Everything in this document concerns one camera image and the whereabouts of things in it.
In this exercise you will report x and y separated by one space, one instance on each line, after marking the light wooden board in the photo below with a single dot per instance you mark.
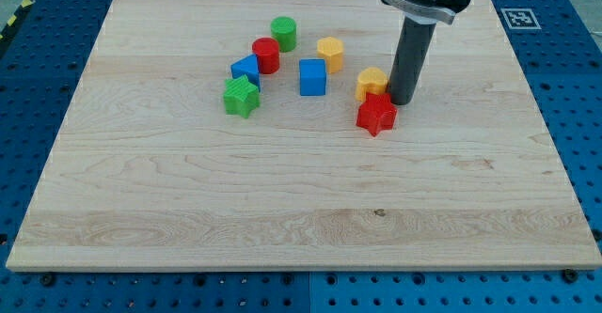
148 173

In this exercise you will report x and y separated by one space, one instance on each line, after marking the yellow heart block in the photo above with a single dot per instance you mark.
371 80

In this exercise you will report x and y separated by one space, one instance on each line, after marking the red cylinder block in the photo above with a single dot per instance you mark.
267 52

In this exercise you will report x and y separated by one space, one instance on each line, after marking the black left board screw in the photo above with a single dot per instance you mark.
47 280

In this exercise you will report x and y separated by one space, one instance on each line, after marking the white fiducial marker tag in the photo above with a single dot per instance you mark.
520 19

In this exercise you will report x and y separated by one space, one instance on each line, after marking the red star block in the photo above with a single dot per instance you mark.
376 114

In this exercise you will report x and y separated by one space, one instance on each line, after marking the black board screw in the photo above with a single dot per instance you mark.
47 280
569 276

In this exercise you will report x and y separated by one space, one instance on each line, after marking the black right board screw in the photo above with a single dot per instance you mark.
569 276

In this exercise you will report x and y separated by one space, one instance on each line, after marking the green star block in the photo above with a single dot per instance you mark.
241 96

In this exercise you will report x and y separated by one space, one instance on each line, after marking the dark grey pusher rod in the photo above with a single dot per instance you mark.
412 48

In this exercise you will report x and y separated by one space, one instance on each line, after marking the green cylinder block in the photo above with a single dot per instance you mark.
283 30

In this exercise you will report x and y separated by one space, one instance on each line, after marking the blue triangle block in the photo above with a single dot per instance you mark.
249 67

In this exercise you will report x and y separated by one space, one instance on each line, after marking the blue cube block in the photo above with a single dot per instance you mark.
312 72

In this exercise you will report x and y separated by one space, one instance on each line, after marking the yellow hexagon block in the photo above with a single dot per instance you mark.
331 50

